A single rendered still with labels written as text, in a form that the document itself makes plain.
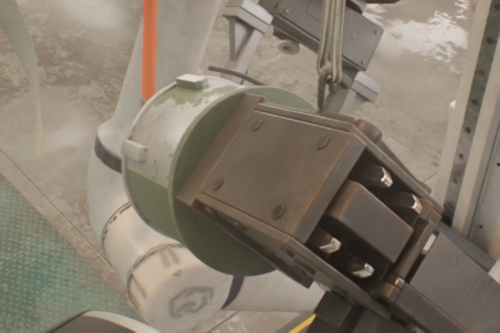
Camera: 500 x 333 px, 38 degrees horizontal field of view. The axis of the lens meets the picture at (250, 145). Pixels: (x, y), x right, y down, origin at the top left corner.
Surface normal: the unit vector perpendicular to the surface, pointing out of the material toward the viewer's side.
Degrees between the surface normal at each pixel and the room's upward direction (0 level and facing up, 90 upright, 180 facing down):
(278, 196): 43
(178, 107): 35
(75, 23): 0
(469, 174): 90
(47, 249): 0
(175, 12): 76
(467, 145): 90
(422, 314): 65
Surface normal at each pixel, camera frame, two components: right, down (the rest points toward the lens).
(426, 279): 0.50, 0.16
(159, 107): -0.56, -0.69
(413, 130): 0.00, -0.77
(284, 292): 0.57, 0.43
